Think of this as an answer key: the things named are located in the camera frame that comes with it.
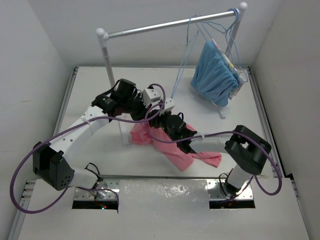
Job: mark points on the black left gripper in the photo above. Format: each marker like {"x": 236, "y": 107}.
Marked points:
{"x": 140, "y": 114}

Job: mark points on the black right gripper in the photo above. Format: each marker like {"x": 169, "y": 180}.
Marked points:
{"x": 156, "y": 116}

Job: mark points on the pink t shirt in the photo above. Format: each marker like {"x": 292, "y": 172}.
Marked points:
{"x": 141, "y": 135}

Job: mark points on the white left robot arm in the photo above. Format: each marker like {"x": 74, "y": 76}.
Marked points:
{"x": 51, "y": 160}

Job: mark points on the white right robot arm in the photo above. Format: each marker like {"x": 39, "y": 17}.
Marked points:
{"x": 247, "y": 149}

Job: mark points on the blue t shirt on hanger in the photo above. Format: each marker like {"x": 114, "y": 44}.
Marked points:
{"x": 212, "y": 78}

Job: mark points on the patterned white garment on hanger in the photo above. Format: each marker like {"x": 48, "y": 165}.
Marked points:
{"x": 231, "y": 68}

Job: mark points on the blue hanger at rack end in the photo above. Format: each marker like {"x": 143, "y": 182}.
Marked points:
{"x": 230, "y": 36}

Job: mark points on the white foreground cover board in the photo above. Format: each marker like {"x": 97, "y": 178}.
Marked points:
{"x": 170, "y": 210}

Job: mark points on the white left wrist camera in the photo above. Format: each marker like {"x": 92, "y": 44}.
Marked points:
{"x": 150, "y": 95}

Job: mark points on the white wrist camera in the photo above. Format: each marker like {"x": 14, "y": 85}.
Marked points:
{"x": 168, "y": 105}
{"x": 150, "y": 95}

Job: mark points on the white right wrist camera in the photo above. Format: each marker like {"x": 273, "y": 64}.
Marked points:
{"x": 168, "y": 105}

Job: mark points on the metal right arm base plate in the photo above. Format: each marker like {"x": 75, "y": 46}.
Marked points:
{"x": 215, "y": 193}

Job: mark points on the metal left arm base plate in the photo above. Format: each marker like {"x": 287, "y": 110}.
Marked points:
{"x": 108, "y": 191}

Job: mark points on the light blue wire hanger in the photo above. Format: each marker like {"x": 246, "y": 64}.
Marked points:
{"x": 188, "y": 50}

